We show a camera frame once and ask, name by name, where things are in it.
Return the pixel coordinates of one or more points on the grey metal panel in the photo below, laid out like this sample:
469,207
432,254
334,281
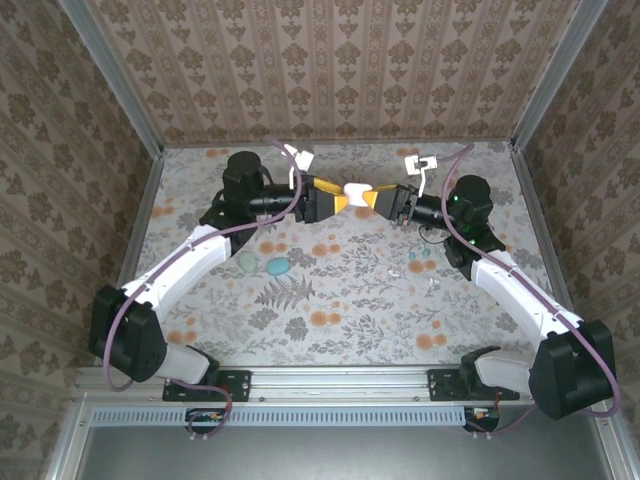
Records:
340,455

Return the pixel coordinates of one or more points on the aluminium corner post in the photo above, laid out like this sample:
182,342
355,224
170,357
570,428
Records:
556,75
112,75

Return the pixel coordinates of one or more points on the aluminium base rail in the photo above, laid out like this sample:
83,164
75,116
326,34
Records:
340,382

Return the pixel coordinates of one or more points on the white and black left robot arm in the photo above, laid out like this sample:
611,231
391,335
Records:
190,267

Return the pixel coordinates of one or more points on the mint green earbud charging case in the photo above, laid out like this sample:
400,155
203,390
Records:
246,261

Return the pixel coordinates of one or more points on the aluminium side rail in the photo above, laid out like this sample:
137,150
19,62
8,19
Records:
534,200
143,215

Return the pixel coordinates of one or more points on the white earbud charging case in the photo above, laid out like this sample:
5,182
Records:
356,192

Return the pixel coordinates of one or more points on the blue earbud charging case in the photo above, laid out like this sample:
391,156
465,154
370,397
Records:
278,267

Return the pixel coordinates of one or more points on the aluminium frame bar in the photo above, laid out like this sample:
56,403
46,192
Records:
614,450
62,455

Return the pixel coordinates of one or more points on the aluminium back rail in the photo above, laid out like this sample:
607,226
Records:
340,144

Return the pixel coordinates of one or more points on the small white earbud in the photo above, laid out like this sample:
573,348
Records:
395,274
432,281

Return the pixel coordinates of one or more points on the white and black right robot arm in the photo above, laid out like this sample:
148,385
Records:
520,300

